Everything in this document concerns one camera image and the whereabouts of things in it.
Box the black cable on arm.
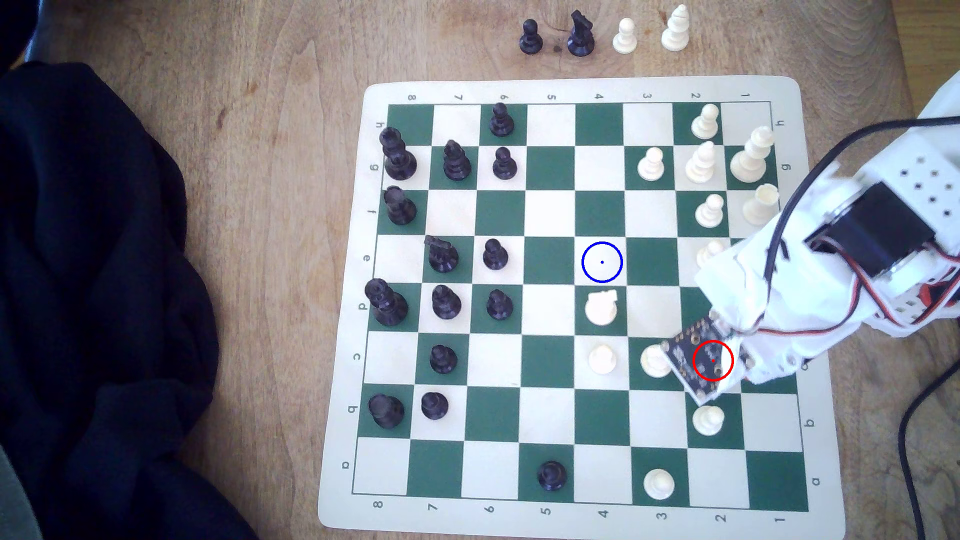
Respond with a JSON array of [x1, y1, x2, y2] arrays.
[[761, 116, 960, 333]]

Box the black cable on table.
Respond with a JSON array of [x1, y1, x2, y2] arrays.
[[897, 358, 960, 540]]

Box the white perforated base plate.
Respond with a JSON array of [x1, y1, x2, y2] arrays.
[[870, 288, 960, 340]]

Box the black chess queen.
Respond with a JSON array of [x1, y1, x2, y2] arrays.
[[378, 126, 419, 182]]

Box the green and white chess mat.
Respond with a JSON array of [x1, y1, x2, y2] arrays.
[[317, 75, 847, 535]]

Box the red black white servo wires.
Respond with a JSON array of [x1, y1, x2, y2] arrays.
[[750, 240, 960, 340]]

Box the dark fabric item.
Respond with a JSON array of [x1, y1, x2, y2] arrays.
[[0, 0, 48, 70]]

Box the black chess knight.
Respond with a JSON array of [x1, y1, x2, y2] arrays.
[[566, 9, 597, 58], [423, 234, 460, 274]]

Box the black chess bishop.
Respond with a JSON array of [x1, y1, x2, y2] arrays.
[[441, 139, 474, 182], [431, 284, 463, 321]]

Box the white chess rook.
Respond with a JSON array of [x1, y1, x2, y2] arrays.
[[743, 183, 781, 228]]

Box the grey cloth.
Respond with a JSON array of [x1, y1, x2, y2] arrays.
[[0, 442, 43, 540]]

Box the black camera circuit board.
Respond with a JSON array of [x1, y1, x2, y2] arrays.
[[661, 317, 750, 404]]

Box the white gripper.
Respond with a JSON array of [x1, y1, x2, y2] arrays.
[[696, 213, 873, 385]]

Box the white chess bishop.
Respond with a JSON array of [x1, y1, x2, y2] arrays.
[[660, 3, 691, 53]]

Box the white chess knight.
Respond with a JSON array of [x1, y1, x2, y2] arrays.
[[639, 342, 673, 378], [584, 289, 621, 327]]

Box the white chess king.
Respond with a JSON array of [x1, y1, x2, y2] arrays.
[[729, 126, 776, 185]]

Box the black chess rook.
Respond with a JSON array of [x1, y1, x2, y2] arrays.
[[383, 186, 418, 227], [369, 394, 406, 430]]

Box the black chess king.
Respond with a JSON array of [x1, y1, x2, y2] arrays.
[[364, 278, 410, 327]]

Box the black jacket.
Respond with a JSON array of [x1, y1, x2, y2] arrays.
[[0, 60, 260, 540]]

